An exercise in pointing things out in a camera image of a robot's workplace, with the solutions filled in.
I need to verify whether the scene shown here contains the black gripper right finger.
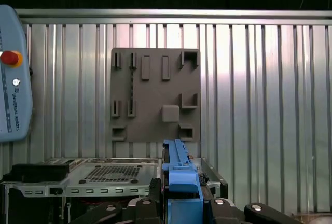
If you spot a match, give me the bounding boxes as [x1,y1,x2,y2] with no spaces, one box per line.
[199,173,296,224]

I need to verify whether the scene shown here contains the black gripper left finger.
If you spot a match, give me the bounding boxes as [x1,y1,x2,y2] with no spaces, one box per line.
[70,177,167,224]

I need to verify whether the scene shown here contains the hard disk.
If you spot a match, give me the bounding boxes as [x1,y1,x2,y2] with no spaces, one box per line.
[162,138,205,224]

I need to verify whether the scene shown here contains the black PC case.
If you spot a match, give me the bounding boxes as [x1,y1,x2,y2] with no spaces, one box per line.
[0,158,229,224]

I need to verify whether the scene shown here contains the grey parts rack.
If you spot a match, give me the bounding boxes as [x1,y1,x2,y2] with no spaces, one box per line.
[110,47,202,143]

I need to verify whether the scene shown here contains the pale blue teach pendant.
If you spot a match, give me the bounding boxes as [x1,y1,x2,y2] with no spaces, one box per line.
[0,4,34,143]

